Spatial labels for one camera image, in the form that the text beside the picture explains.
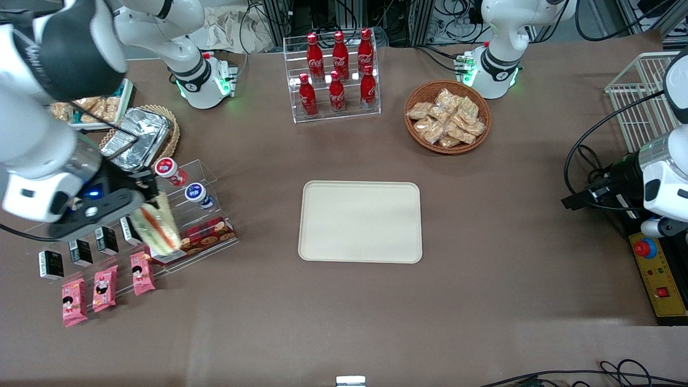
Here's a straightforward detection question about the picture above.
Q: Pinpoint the foil container in wicker basket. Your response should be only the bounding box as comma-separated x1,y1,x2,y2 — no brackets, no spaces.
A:
98,105,181,184

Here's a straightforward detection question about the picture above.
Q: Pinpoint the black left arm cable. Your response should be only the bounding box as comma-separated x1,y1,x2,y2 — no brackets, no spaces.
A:
563,90,667,197

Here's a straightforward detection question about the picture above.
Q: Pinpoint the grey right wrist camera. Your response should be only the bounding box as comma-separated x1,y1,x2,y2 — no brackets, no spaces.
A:
48,187,147,241

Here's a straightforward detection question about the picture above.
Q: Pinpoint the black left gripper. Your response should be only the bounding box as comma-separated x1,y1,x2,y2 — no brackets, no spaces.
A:
561,152,649,211

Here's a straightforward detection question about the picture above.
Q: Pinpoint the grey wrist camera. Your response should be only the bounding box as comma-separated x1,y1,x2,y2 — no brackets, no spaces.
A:
48,187,147,241
640,217,688,239

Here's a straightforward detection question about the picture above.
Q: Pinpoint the silver foil container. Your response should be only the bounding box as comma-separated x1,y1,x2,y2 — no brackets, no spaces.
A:
101,107,172,174

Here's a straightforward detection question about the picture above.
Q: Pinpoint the white rectangular snack tray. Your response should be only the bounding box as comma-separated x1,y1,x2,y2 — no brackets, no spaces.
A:
51,79,135,132

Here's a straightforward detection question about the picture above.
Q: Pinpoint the white wire basket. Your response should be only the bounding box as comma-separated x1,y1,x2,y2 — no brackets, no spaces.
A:
604,51,688,154

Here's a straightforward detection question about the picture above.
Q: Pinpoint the red lid yogurt cup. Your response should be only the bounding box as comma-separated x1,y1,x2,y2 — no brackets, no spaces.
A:
155,157,189,188

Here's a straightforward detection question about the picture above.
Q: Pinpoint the black hanging cable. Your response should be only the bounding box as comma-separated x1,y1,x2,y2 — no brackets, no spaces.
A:
574,0,664,42

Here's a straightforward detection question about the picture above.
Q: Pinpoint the pink snack packet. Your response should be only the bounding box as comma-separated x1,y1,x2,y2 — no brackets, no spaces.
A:
62,277,89,328
92,266,119,313
130,252,157,297

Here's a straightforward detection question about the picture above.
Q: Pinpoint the red plaid cookie box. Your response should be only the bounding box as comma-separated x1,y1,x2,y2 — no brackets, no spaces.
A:
144,217,238,267

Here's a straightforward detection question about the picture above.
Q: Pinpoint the aluminium frame rack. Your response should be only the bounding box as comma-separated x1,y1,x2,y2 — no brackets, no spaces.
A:
261,0,484,49

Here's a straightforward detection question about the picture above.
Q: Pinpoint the round wicker basket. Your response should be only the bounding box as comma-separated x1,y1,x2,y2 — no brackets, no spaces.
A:
404,80,492,155

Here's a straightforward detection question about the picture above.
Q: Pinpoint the small black carton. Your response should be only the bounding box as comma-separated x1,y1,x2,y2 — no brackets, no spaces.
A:
39,250,65,281
68,239,94,268
120,218,144,247
95,228,120,256

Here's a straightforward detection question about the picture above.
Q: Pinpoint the triangular sandwich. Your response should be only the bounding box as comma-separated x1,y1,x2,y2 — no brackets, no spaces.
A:
131,191,182,256

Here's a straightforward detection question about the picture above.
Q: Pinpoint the yellow emergency stop box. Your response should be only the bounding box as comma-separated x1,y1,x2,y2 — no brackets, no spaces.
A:
623,231,688,327

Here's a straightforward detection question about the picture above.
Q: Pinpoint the red cola bottle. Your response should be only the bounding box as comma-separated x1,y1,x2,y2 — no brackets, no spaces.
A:
360,64,377,111
299,73,318,118
357,28,375,73
332,31,350,80
306,32,325,83
329,70,346,114

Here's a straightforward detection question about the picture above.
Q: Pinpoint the clear acrylic bottle rack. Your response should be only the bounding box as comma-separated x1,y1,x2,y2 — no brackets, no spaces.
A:
283,28,382,124

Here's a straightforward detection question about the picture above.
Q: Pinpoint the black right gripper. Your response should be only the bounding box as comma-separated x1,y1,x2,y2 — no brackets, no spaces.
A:
86,157,161,204

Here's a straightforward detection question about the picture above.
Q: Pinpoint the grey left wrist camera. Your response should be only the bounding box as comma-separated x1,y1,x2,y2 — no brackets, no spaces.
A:
640,217,688,239

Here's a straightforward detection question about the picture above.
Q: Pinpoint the black floor cable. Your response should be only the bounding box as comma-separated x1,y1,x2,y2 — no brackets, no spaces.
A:
478,359,688,387

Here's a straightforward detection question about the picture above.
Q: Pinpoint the clear acrylic stepped display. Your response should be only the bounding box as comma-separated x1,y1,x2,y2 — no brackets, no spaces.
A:
24,158,240,302

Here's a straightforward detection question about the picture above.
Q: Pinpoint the beige serving tray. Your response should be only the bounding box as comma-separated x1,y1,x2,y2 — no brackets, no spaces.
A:
298,181,423,264

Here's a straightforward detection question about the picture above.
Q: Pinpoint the blue lid yogurt cup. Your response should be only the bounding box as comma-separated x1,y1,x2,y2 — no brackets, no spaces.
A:
184,182,215,211

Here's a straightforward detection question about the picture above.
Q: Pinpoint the crumpled beige cloth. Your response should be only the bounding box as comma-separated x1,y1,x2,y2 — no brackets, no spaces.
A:
196,6,276,54

